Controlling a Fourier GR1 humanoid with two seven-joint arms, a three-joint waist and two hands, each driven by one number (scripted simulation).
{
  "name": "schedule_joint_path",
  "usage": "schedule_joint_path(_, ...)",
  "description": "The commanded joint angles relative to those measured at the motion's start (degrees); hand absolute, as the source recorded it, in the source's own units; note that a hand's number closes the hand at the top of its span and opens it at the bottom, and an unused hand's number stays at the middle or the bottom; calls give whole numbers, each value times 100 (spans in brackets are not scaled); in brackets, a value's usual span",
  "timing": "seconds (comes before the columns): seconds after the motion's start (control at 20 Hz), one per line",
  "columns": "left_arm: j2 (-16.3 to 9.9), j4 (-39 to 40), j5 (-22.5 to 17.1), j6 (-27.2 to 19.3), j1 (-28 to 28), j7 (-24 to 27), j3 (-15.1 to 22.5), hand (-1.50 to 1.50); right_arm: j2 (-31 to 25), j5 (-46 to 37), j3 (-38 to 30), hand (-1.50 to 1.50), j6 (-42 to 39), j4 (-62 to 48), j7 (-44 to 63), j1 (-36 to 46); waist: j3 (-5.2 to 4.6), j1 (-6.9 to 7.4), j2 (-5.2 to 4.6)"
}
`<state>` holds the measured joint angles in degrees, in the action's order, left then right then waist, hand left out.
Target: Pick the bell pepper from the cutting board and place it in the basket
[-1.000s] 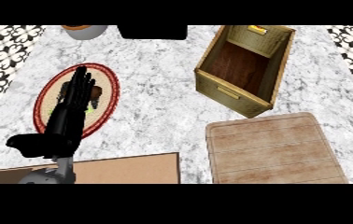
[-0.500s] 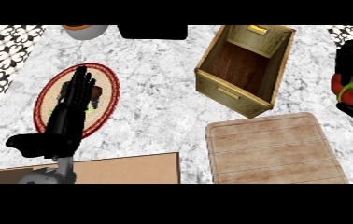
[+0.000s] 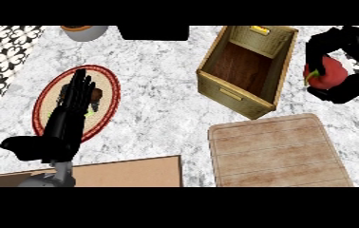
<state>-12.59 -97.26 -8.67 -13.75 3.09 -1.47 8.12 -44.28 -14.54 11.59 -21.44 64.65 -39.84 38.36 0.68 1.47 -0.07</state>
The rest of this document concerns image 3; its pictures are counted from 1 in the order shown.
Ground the red bell pepper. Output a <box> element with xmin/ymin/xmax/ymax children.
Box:
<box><xmin>302</xmin><ymin>55</ymin><xmax>350</xmax><ymax>90</ymax></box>

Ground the black appliance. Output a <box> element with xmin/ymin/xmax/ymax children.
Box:
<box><xmin>117</xmin><ymin>25</ymin><xmax>191</xmax><ymax>42</ymax></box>

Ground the tan wicker basket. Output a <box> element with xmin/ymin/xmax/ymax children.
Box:
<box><xmin>195</xmin><ymin>25</ymin><xmax>300</xmax><ymax>121</ymax></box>

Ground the pale wooden cutting board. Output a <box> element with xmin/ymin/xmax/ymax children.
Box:
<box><xmin>207</xmin><ymin>112</ymin><xmax>355</xmax><ymax>188</ymax></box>

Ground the oval red-rimmed placemat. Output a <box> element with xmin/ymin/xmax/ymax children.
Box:
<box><xmin>31</xmin><ymin>64</ymin><xmax>124</xmax><ymax>144</ymax></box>

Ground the grey pot with orange rim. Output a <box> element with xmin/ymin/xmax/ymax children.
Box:
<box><xmin>59</xmin><ymin>25</ymin><xmax>110</xmax><ymax>43</ymax></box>

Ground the brown food item with green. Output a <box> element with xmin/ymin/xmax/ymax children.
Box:
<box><xmin>49</xmin><ymin>84</ymin><xmax>105</xmax><ymax>119</ymax></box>

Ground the flat brown board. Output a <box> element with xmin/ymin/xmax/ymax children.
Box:
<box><xmin>0</xmin><ymin>155</ymin><xmax>183</xmax><ymax>188</ymax></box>

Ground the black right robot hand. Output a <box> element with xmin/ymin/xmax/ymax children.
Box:
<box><xmin>305</xmin><ymin>26</ymin><xmax>359</xmax><ymax>105</ymax></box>

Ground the black white patterned panel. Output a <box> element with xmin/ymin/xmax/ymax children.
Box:
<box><xmin>0</xmin><ymin>25</ymin><xmax>46</xmax><ymax>97</ymax></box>

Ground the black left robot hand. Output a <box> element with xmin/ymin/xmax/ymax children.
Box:
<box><xmin>0</xmin><ymin>67</ymin><xmax>98</xmax><ymax>165</ymax></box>

